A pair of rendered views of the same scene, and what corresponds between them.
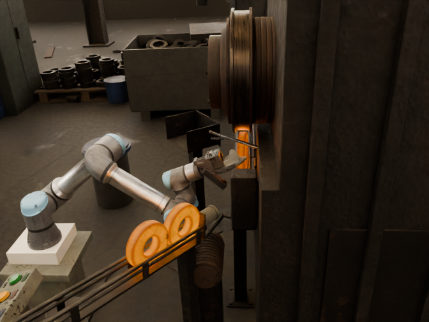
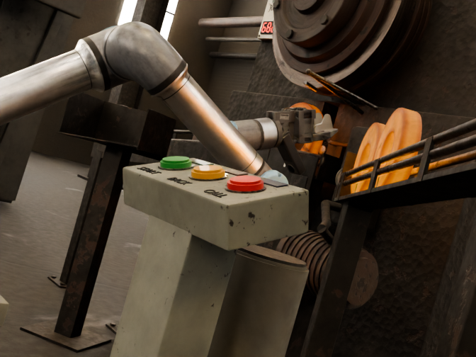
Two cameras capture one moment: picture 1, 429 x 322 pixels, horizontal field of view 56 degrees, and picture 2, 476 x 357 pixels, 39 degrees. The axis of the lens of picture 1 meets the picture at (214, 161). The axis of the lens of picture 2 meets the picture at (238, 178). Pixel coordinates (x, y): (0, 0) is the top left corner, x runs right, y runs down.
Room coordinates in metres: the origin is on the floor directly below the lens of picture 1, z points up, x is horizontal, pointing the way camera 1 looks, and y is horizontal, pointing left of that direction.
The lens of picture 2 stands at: (0.34, 1.18, 0.61)
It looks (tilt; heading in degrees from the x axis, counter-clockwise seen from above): 0 degrees down; 318
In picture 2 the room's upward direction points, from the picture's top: 16 degrees clockwise
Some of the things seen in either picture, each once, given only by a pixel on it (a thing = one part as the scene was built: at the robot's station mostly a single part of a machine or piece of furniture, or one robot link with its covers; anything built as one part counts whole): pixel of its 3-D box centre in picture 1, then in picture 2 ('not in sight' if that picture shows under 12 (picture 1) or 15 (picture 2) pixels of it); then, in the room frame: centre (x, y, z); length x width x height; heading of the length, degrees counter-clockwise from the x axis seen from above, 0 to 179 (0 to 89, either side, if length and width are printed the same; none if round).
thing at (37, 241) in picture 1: (42, 231); not in sight; (1.55, 0.81, 0.41); 0.15 x 0.15 x 0.10
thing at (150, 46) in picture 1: (180, 72); not in sight; (4.36, 0.32, 0.39); 1.03 x 0.83 x 0.79; 89
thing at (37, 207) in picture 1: (37, 209); not in sight; (1.55, 0.81, 0.53); 0.13 x 0.12 x 0.14; 164
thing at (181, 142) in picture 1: (195, 177); (93, 219); (2.09, 0.12, 0.36); 0.26 x 0.20 x 0.72; 30
